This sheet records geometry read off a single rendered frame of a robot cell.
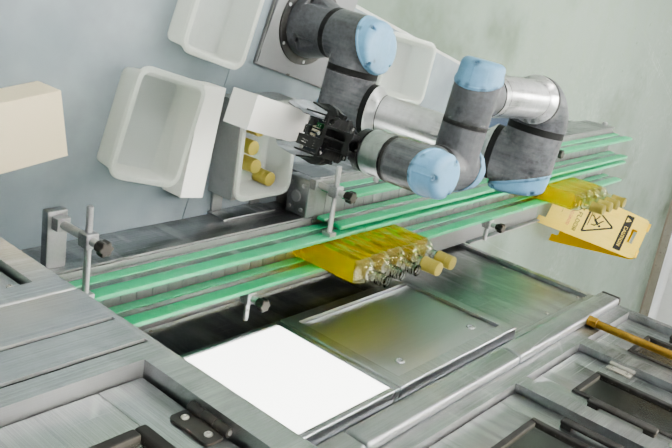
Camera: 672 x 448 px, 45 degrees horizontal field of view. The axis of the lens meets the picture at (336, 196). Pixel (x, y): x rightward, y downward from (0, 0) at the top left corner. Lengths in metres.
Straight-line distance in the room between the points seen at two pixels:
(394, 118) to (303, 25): 0.30
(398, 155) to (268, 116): 0.26
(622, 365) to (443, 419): 0.59
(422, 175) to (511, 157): 0.47
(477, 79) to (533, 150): 0.39
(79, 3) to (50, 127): 0.23
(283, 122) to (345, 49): 0.40
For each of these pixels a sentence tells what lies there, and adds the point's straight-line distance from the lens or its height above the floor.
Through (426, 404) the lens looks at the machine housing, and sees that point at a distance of 1.61.
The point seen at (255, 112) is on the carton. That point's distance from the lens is 1.36.
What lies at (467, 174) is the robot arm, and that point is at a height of 1.43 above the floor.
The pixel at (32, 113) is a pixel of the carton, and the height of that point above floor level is 0.83.
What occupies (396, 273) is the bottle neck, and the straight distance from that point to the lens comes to 1.82.
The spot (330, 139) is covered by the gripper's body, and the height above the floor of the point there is 1.25.
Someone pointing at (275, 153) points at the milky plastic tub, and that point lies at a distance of 1.90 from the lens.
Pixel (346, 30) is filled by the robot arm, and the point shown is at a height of 0.93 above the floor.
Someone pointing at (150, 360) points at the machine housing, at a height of 1.44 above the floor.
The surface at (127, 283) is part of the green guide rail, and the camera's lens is 1.53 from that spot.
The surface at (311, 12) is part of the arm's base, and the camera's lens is 1.84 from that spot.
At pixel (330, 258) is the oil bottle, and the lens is 1.84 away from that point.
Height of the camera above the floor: 2.05
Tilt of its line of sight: 37 degrees down
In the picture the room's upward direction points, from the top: 112 degrees clockwise
